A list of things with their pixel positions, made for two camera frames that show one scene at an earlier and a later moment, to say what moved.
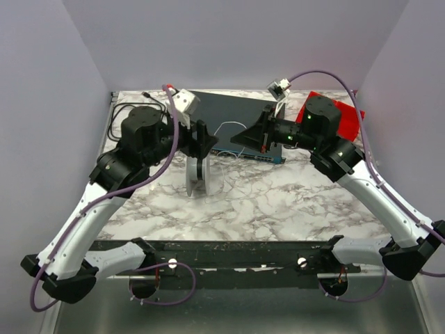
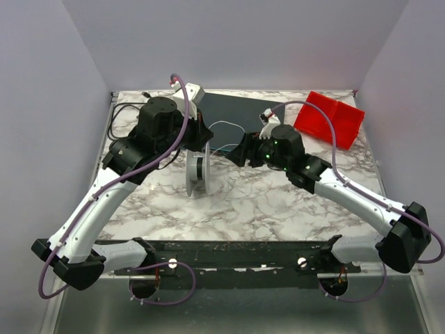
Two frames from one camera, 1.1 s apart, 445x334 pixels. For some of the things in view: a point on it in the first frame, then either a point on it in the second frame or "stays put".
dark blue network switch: (227, 115) stays put
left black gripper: (193, 140) stays put
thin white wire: (229, 122) -> (227, 122)
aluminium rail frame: (132, 305) stays put
